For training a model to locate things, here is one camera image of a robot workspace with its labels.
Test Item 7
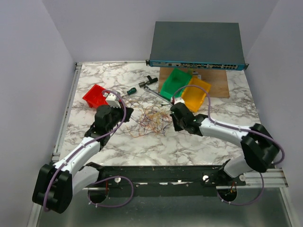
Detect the red plastic bin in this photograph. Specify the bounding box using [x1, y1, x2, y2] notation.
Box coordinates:
[82, 84, 108, 109]

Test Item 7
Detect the silver ratchet wrench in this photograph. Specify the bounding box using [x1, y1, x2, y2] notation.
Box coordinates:
[143, 86, 172, 105]

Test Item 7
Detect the black T-handle tool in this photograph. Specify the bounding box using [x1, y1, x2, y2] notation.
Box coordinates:
[138, 75, 158, 88]

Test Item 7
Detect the wooden board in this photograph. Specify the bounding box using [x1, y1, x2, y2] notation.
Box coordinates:
[158, 67, 230, 98]

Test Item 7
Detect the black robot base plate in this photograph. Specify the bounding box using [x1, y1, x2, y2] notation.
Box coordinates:
[88, 163, 248, 202]

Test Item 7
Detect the green handled screwdriver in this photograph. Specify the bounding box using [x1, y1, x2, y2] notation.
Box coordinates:
[124, 87, 137, 96]

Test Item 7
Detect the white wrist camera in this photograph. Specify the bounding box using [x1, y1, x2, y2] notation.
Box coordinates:
[170, 97, 185, 105]
[103, 92, 121, 108]

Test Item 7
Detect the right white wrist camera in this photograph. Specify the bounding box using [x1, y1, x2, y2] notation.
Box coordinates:
[170, 97, 185, 105]

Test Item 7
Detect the orange cable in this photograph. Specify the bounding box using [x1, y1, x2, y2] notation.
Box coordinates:
[125, 106, 173, 139]

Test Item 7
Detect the aluminium frame rail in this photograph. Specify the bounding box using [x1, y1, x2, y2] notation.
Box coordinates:
[28, 169, 294, 227]

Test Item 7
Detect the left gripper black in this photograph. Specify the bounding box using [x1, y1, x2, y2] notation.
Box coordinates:
[107, 101, 133, 132]

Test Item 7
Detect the yellow plastic bin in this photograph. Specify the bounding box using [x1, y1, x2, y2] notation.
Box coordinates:
[181, 77, 211, 112]

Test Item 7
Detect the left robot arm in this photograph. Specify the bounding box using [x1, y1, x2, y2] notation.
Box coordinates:
[32, 105, 134, 214]

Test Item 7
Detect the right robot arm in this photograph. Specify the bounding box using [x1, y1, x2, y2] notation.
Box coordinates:
[170, 103, 280, 185]

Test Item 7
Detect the blue network switch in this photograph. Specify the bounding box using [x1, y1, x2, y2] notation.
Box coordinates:
[145, 21, 249, 71]

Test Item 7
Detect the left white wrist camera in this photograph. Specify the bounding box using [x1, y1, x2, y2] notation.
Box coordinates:
[103, 92, 121, 108]

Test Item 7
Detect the green plastic bin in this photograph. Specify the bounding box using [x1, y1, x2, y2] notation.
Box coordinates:
[159, 68, 192, 99]

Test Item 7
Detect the yellow cable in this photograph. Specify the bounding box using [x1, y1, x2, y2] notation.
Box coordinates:
[142, 111, 170, 133]

